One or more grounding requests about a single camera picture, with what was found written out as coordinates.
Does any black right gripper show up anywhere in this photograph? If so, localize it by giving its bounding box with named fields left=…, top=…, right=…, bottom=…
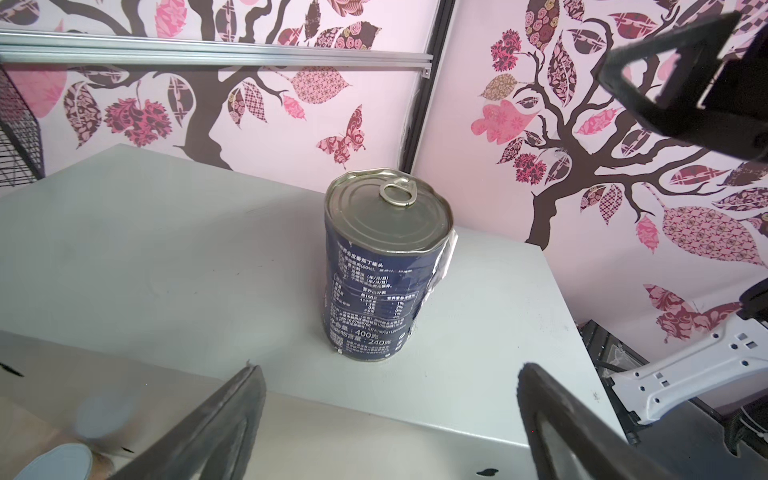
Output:
left=597, top=11, right=767, bottom=162

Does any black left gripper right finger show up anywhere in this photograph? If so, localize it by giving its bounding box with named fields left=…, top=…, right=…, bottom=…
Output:
left=517, top=363, right=674, bottom=480

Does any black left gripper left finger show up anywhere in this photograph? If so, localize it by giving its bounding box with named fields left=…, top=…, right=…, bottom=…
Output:
left=112, top=364, right=267, bottom=479

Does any dark blue tall can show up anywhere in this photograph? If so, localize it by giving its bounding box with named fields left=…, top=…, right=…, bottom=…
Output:
left=323, top=169, right=458, bottom=362

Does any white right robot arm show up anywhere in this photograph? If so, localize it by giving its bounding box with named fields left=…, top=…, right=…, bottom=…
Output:
left=597, top=11, right=767, bottom=425

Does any grey metal cabinet counter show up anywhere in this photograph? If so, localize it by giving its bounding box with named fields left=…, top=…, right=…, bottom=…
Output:
left=1, top=146, right=619, bottom=479

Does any pale blue small can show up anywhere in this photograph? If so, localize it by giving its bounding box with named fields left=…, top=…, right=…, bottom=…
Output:
left=14, top=443, right=95, bottom=480

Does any silver aluminium crossbar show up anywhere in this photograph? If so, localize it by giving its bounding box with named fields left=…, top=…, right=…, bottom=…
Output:
left=1, top=29, right=433, bottom=77

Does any black wire mesh basket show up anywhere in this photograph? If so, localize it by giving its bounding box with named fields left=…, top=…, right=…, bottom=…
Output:
left=1, top=68, right=46, bottom=188

